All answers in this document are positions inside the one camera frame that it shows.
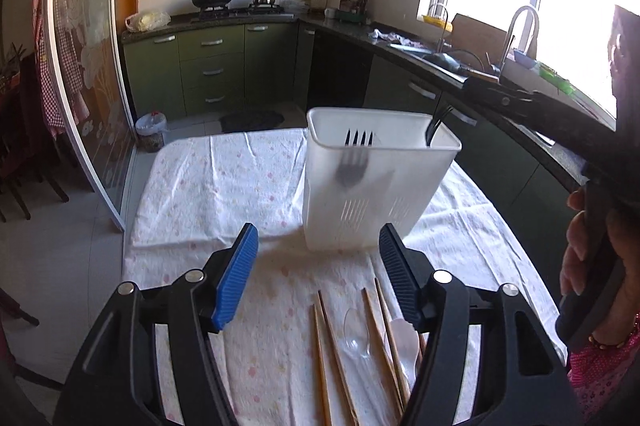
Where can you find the clear plastic spoon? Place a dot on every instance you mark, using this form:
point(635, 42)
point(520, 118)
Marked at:
point(356, 335)

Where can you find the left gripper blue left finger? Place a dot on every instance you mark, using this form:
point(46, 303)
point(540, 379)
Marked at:
point(232, 280)

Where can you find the tall steel kitchen faucet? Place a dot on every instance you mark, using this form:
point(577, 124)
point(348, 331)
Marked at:
point(522, 32)

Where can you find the wooden cutting board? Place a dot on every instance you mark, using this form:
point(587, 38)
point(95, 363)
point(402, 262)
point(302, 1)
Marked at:
point(476, 43)

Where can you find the person's right hand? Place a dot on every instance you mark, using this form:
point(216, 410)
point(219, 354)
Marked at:
point(623, 231)

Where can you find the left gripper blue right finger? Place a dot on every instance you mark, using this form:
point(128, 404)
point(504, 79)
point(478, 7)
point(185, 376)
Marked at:
point(406, 288)

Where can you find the glass sliding door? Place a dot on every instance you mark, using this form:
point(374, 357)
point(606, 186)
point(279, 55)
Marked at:
point(81, 42)

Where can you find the small steel faucet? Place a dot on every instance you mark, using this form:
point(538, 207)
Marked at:
point(437, 15)

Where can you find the wooden chopstick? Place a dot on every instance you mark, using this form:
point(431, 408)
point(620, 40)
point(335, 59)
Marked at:
point(339, 365)
point(321, 369)
point(401, 382)
point(380, 359)

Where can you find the green lower kitchen cabinets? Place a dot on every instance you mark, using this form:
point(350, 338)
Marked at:
point(236, 66)

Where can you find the white plastic utensil holder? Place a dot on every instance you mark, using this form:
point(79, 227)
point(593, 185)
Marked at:
point(402, 176)

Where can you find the white plastic bag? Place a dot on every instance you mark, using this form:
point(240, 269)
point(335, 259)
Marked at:
point(147, 21)

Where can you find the black plastic fork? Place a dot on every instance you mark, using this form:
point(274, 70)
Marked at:
point(354, 158)
point(437, 119)

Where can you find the pink patterned sleeve forearm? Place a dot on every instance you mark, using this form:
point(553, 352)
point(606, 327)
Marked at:
point(597, 372)

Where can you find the white plastic spoon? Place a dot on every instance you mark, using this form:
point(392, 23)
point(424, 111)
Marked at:
point(408, 345)

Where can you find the condiment bottles group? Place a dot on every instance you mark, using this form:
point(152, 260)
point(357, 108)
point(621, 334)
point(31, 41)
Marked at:
point(358, 7)

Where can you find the white floral tablecloth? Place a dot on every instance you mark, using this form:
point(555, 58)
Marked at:
point(200, 193)

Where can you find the small trash bin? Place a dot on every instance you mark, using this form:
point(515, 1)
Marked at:
point(151, 129)

